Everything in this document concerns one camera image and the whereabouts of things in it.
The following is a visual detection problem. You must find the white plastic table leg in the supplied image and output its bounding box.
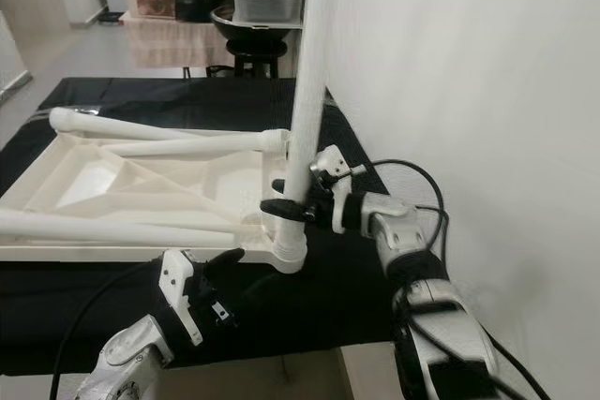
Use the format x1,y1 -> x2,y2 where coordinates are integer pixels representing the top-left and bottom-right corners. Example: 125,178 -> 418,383
0,208 -> 268,249
49,107 -> 198,141
101,128 -> 290,157
272,0 -> 341,260

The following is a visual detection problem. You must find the white plastic children table top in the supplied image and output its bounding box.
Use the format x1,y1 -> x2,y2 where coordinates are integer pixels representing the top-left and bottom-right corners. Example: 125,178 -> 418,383
0,126 -> 308,274

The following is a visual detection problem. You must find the black tablecloth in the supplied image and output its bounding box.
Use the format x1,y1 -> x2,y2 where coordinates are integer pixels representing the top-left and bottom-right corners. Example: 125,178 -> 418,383
0,77 -> 479,378

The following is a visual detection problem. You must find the black round stool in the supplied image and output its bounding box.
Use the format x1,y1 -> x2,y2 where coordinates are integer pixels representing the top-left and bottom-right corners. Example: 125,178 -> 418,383
223,37 -> 290,79

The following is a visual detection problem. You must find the clear plastic storage box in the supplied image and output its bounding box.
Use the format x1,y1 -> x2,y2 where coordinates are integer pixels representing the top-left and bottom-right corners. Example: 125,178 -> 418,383
231,0 -> 307,26

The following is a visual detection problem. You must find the beige cloth covered table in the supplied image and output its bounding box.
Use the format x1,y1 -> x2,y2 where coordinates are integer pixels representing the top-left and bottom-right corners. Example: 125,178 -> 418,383
120,11 -> 231,70

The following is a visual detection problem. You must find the clear tape piece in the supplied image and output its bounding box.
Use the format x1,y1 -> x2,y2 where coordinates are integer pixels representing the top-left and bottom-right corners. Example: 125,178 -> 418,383
61,105 -> 102,120

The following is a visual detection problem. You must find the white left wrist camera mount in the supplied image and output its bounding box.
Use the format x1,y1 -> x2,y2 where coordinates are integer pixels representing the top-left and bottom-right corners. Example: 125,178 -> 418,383
157,248 -> 207,347

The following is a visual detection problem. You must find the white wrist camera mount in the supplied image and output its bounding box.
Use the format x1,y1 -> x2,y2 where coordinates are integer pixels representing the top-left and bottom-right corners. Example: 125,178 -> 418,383
157,248 -> 207,347
311,144 -> 359,232

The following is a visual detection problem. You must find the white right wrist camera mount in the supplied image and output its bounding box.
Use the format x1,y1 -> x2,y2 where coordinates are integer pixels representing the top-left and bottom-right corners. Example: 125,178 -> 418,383
311,144 -> 359,232

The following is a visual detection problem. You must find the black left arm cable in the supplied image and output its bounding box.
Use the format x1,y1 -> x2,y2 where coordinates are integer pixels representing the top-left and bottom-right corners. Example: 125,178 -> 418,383
50,264 -> 165,400

